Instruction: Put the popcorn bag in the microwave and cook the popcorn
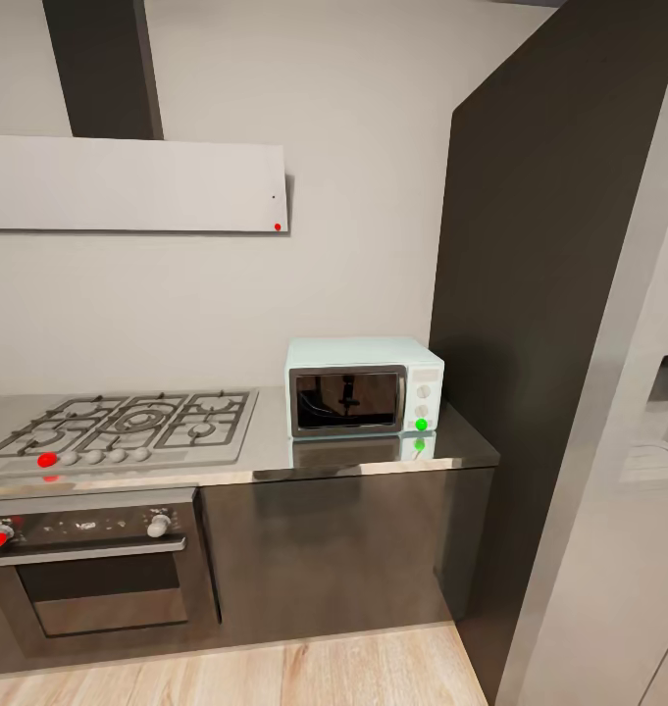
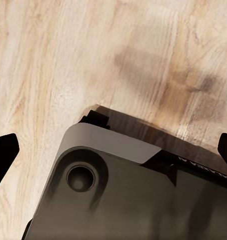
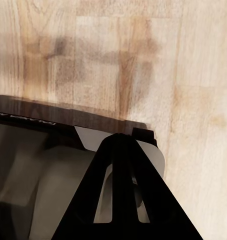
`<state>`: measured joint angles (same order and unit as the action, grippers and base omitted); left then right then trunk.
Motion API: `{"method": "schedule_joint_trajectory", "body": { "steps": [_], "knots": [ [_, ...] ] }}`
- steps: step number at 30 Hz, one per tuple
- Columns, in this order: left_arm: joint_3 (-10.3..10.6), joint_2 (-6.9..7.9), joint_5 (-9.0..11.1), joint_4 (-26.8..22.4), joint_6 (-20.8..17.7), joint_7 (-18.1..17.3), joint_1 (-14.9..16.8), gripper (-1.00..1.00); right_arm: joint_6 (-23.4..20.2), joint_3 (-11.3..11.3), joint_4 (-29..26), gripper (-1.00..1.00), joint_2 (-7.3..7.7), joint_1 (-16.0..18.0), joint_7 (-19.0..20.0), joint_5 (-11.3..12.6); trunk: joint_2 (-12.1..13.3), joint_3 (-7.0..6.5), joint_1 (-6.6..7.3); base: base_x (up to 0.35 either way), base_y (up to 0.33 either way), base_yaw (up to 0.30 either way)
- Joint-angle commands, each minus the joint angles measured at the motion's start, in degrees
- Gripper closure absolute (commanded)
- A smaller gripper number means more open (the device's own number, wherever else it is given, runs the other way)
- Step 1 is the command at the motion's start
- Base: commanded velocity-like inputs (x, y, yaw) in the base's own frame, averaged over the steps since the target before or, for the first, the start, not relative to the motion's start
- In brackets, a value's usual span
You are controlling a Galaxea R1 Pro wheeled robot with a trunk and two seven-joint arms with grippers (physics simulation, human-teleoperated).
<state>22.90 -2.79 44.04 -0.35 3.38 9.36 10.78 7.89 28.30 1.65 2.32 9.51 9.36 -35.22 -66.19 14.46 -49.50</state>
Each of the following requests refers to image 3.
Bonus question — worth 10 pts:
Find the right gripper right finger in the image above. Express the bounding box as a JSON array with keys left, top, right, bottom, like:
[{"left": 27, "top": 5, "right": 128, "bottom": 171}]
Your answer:
[{"left": 118, "top": 133, "right": 203, "bottom": 240}]

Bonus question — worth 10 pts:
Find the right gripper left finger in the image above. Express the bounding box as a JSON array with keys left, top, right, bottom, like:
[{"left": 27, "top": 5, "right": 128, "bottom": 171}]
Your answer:
[{"left": 51, "top": 133, "right": 127, "bottom": 240}]

